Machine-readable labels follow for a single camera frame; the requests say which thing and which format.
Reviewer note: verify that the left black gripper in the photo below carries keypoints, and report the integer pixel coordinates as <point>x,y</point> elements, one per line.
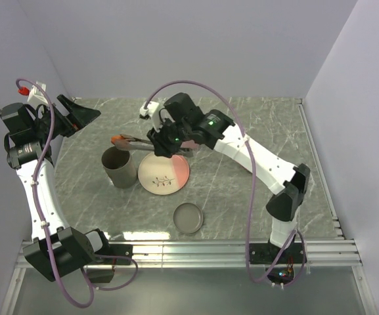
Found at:
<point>79,116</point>

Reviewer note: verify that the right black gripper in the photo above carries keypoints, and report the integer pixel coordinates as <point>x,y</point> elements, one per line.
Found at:
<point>161,147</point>

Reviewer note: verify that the metal tongs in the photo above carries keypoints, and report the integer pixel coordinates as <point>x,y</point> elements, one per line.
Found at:
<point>130,143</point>

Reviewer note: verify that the red orange fried piece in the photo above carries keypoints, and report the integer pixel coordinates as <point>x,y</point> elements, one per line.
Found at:
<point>116,140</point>

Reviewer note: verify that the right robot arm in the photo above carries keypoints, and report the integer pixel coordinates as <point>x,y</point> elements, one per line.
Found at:
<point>179,120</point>

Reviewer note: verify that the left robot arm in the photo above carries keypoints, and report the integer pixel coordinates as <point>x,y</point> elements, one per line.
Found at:
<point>54,242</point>

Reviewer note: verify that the pink cylindrical container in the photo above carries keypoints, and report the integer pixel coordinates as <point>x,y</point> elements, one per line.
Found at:
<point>190,145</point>

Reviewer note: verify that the pink and cream plate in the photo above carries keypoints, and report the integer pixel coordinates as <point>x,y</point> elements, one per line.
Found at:
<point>163,176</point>

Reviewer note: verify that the grey cylindrical container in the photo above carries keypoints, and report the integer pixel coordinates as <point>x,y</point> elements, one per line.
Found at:
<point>119,167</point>

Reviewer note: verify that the grey round lid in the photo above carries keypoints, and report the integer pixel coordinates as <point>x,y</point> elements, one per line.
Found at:
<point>188,218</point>

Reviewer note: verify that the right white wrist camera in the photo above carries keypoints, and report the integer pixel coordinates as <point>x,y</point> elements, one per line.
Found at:
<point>151,111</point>

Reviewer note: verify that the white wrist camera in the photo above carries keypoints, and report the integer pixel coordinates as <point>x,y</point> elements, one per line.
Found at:
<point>151,111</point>
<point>35,94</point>

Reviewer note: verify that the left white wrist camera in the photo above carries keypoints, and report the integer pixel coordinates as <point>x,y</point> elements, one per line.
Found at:
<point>35,94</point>

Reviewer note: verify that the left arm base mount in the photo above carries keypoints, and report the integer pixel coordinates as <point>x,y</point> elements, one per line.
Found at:
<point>108,262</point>

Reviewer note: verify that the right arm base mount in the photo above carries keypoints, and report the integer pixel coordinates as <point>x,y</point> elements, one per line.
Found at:
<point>283,269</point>

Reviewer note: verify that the aluminium rail frame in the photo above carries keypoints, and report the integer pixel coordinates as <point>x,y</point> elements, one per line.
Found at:
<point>203,272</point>

